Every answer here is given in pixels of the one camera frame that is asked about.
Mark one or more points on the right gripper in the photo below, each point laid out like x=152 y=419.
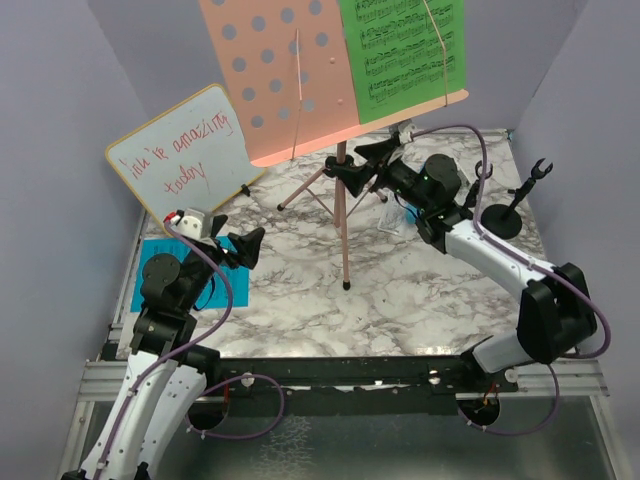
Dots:
x=356 y=177

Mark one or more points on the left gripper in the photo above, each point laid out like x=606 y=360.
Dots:
x=247 y=245

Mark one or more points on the blue sheet music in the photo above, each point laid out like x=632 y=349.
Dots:
x=212 y=297

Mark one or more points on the green sheet music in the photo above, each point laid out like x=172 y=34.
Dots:
x=403 y=53

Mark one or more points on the pink music stand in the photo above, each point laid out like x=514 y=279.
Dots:
x=287 y=71

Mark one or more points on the black mic stand front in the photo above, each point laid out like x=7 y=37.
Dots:
x=503 y=220

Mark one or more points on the blue toy microphone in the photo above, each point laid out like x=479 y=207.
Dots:
x=412 y=214

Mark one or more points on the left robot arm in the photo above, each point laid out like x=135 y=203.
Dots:
x=167 y=368

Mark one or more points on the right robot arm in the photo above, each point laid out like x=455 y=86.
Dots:
x=554 y=315

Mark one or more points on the white remote packet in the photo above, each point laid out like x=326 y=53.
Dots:
x=393 y=218

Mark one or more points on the yellow framed whiteboard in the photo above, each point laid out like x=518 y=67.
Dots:
x=192 y=155

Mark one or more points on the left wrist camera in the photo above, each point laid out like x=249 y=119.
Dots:
x=192 y=223

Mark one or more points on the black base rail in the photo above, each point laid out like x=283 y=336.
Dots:
x=354 y=385

